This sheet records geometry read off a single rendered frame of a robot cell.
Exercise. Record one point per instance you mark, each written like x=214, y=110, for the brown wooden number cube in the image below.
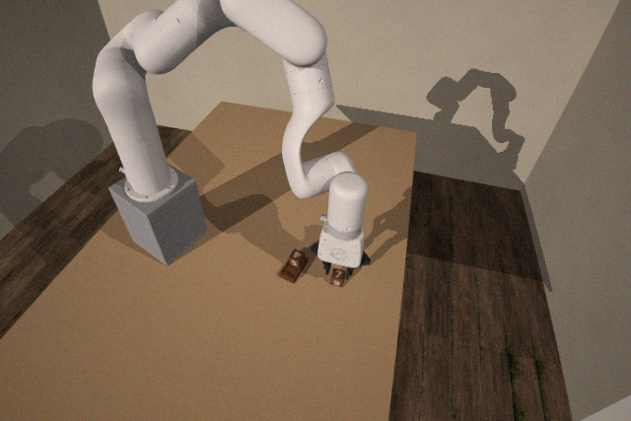
x=337, y=277
x=297, y=258

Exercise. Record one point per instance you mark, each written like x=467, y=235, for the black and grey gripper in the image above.
x=340, y=252

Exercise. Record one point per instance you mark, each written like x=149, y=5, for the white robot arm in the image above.
x=162, y=42

